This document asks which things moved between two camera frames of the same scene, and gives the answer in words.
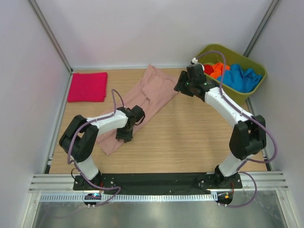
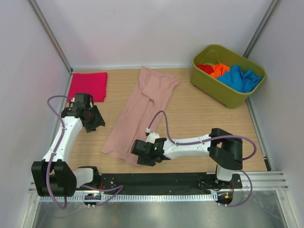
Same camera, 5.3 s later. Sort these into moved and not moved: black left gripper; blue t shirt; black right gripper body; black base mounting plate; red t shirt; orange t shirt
Moved: black right gripper body; black left gripper
Not moved: red t shirt; black base mounting plate; blue t shirt; orange t shirt
